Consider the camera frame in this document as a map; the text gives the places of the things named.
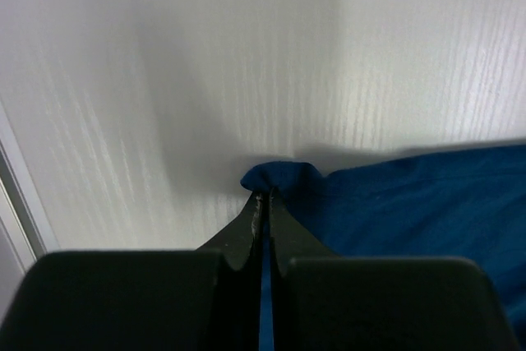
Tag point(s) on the left aluminium frame post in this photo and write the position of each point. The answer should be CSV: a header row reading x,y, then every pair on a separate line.
x,y
23,216

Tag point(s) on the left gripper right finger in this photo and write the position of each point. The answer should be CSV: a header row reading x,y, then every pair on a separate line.
x,y
290,241

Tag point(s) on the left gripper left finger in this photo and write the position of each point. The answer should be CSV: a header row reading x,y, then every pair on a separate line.
x,y
235,317

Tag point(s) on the blue t-shirt with print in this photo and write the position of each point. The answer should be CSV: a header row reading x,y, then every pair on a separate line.
x,y
468,203

